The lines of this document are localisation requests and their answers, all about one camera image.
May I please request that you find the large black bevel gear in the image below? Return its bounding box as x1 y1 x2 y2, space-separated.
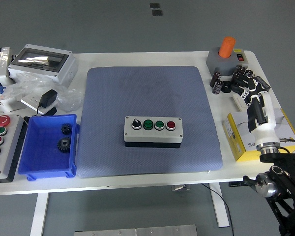
57 137 71 153

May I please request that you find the grey cable with metal connector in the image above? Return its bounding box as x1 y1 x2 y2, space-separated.
277 137 295 157

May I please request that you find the thin black floor cable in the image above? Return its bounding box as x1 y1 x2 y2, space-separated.
202 183 236 236

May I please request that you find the black power adapter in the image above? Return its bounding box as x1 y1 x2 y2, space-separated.
36 89 59 116

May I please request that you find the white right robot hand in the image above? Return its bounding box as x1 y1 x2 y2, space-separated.
230 71 281 148

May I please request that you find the clear plastic bag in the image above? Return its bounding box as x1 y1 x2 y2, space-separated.
4 72 86 113

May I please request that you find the yellow and white cardboard box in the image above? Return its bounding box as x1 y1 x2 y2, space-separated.
222 108 295 162

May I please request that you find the white wall socket panel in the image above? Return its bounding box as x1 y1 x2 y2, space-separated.
20 94 58 116

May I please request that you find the small black ring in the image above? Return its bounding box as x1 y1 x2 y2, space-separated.
221 80 233 93

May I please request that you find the white part with blue clip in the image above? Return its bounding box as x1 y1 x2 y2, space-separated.
0 86 23 114

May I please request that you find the white wall switch plate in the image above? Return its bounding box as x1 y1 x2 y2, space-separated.
232 94 249 111

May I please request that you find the grey four-button control box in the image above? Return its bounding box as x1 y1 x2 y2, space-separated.
123 115 183 148

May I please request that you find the blue plastic bin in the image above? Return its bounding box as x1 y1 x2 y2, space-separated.
17 113 81 182

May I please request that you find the grey enclosure with clear window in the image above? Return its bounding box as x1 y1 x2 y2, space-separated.
7 43 79 87

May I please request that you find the grey switch box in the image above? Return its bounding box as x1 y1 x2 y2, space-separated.
206 48 249 76

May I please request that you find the grey metal plate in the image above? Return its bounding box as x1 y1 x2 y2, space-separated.
73 224 198 236

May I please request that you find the black silver-striped capacitor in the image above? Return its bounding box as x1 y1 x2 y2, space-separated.
212 80 224 95

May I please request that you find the small black bevel gear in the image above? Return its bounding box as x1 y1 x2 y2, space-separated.
60 123 73 135

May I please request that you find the black and white device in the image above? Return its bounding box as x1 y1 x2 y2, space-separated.
0 47 17 91

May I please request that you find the metal bracket under table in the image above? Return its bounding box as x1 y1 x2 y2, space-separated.
171 184 191 192

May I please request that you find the orange cylinder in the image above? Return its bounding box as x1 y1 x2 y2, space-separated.
218 36 236 59

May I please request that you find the white table leg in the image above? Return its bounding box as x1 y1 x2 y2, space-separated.
29 193 50 236
209 183 231 228

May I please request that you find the grey five-button control station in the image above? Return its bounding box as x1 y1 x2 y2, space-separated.
0 114 28 184

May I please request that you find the grey-blue textured mat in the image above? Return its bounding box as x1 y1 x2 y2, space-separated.
76 65 224 179

